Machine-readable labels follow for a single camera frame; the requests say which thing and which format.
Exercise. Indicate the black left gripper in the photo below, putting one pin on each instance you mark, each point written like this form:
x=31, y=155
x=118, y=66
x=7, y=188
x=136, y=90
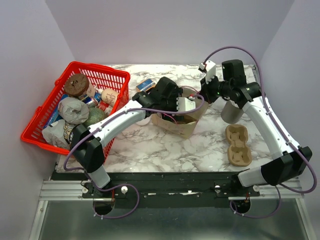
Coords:
x=175, y=94

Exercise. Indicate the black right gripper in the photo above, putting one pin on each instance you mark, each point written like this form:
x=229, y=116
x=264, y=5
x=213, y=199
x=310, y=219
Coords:
x=205, y=93

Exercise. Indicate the pink and cream paper bag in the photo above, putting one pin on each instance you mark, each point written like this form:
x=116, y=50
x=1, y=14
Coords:
x=184, y=125

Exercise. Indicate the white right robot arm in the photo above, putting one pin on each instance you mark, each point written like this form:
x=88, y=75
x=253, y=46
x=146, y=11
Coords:
x=288, y=157

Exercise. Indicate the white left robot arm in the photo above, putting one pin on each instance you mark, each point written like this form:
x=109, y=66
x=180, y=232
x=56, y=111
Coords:
x=88, y=143

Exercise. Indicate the blue and tan small box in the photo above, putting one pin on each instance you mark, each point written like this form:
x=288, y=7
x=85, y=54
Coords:
x=145, y=85

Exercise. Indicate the loose white cup lid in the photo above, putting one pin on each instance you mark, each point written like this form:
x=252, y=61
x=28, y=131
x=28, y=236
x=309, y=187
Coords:
x=143, y=122

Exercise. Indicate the red plastic shopping basket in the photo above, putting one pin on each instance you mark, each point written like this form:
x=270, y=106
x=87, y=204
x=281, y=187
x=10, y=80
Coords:
x=100, y=77

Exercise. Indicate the beige bottle with red print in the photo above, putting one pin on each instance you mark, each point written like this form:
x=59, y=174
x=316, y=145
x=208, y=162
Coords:
x=108, y=98

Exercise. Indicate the cardboard cup carrier tray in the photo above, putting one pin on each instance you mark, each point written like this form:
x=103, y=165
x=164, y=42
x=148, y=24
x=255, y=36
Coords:
x=238, y=153

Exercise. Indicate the green round melon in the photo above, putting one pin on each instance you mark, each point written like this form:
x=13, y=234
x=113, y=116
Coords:
x=95, y=115

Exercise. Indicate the brown round cork lid jar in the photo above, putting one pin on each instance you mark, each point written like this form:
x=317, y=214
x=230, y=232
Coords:
x=76, y=85

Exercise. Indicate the grey wrapped bundle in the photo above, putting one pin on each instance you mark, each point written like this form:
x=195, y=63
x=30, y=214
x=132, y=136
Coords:
x=73, y=110

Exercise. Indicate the white printed plastic bag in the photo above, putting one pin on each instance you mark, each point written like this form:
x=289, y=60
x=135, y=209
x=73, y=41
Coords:
x=59, y=134

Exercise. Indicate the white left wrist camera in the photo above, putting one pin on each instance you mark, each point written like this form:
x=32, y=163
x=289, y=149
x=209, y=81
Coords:
x=185, y=104

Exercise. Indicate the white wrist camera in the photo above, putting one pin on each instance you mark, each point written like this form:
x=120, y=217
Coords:
x=185, y=104
x=209, y=69

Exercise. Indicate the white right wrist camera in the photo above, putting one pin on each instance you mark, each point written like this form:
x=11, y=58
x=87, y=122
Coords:
x=209, y=69

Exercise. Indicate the aluminium frame rail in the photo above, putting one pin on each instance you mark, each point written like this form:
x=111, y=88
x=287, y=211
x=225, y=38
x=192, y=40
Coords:
x=62, y=190

